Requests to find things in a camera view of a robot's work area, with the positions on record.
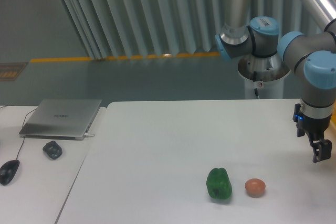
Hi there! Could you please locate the silver closed laptop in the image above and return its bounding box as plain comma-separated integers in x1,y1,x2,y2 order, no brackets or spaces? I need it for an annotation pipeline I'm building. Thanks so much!
19,99,101,140

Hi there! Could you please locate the black power adapter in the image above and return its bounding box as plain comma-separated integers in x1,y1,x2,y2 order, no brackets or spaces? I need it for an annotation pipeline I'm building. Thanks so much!
43,141,62,160

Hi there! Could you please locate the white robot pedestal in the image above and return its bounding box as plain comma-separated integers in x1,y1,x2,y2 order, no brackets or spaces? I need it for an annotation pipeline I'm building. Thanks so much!
238,54,290,99

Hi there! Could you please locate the black pedestal cable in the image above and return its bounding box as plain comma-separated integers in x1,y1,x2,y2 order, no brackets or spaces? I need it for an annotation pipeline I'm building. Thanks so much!
253,71,261,100

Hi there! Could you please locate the brown egg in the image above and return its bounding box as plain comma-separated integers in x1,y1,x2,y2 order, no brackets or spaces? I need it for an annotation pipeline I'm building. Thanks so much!
245,178,266,197

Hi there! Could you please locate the green bell pepper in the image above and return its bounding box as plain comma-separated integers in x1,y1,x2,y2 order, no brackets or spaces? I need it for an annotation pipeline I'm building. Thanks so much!
206,168,232,200

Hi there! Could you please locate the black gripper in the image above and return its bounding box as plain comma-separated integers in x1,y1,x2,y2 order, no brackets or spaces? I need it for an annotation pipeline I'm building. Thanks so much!
292,103,332,163

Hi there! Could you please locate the black computer mouse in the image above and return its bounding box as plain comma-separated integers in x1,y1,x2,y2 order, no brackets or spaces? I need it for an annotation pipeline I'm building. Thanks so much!
0,159,20,186

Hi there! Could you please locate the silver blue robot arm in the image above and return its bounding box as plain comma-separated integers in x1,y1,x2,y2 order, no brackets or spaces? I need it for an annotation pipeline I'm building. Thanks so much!
215,0,335,162

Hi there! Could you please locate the black mouse cable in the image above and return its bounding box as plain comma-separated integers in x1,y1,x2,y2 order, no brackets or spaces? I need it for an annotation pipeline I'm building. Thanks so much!
0,104,39,161

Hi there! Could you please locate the grey pleated curtain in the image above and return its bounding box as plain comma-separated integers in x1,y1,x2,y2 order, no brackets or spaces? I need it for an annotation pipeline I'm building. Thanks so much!
62,0,225,60

